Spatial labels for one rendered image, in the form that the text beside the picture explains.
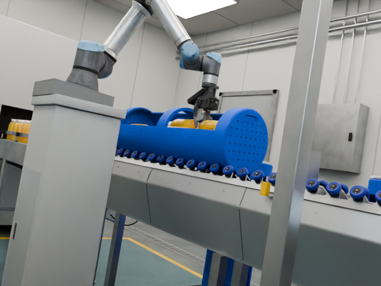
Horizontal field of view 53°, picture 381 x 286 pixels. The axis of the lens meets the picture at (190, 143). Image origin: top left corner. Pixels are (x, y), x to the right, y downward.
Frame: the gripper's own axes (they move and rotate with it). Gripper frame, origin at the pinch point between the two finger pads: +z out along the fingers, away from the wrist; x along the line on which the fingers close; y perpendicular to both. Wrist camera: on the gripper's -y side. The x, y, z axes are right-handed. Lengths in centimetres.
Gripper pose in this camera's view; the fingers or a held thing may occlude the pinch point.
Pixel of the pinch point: (199, 126)
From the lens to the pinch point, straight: 184.6
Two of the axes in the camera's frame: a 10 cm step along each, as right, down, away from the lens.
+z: -1.7, 9.8, -0.4
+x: 7.4, 1.5, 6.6
